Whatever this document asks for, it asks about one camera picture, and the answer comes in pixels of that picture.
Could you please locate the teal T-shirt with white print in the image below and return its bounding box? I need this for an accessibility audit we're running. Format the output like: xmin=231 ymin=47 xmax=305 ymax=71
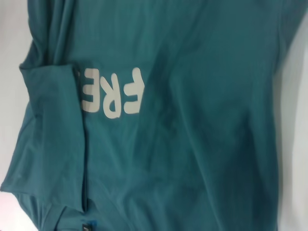
xmin=0 ymin=0 xmax=308 ymax=231

